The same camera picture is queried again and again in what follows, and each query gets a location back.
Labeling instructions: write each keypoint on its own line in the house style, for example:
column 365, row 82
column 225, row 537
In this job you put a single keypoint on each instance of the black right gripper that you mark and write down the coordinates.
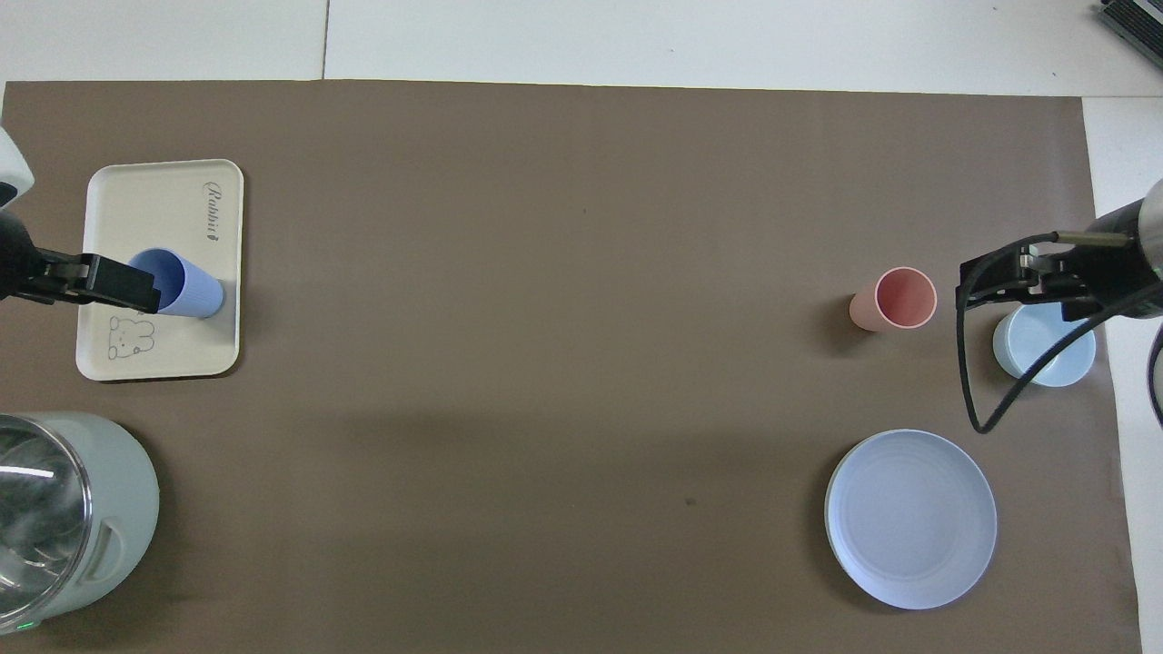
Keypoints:
column 1122, row 272

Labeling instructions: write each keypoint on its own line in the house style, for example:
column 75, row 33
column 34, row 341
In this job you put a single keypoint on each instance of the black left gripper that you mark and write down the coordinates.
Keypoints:
column 16, row 254

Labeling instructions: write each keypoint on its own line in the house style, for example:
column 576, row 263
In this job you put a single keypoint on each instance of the periwinkle blue cup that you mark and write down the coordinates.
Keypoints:
column 191, row 289

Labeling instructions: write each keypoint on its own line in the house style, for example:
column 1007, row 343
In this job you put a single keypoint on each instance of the pink cup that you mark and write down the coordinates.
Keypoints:
column 904, row 298

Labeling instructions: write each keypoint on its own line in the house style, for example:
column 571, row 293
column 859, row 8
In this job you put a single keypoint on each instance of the cream rabbit print tray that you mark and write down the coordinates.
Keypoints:
column 154, row 209

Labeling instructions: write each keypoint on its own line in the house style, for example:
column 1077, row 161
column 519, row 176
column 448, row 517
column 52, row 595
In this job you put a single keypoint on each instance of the light blue bowl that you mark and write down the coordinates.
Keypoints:
column 1036, row 350

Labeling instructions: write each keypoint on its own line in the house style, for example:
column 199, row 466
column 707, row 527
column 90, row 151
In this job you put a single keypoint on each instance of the pale green steel pot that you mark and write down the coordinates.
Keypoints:
column 100, row 490

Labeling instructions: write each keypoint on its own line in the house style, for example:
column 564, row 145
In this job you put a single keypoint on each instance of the pale blue plate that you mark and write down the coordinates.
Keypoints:
column 909, row 518

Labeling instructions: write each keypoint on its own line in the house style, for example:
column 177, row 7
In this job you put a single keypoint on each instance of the dark grey laptop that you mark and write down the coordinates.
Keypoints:
column 1136, row 18

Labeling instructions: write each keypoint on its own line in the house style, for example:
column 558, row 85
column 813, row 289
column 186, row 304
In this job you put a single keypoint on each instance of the brown table mat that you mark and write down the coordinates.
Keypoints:
column 545, row 363

